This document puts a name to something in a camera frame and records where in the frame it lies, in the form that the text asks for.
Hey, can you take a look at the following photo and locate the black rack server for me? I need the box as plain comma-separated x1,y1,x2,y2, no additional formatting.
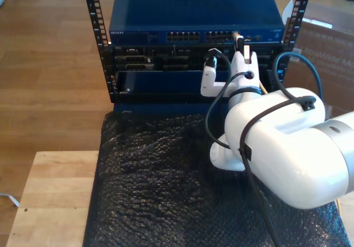
101,44,291,72

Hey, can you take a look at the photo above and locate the white plastic piece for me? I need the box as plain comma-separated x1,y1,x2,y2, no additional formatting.
282,0,294,19

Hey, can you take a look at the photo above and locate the black perforated rack post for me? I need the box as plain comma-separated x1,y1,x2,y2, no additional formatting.
81,0,117,104
269,0,315,92

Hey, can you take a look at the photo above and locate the blue rack shelf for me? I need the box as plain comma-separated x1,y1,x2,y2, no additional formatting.
112,69,279,114

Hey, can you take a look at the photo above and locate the blue network switch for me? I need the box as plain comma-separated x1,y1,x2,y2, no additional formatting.
108,0,285,46

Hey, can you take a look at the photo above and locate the black bubble wrap mat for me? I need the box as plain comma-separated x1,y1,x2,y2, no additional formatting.
82,111,352,247

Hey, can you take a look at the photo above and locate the brown cardboard box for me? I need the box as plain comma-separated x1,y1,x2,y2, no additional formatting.
284,0,354,119

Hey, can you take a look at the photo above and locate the grey metal bracket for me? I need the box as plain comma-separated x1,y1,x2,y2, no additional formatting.
0,193,20,208

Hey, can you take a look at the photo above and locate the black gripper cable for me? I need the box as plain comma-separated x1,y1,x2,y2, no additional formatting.
205,71,254,150

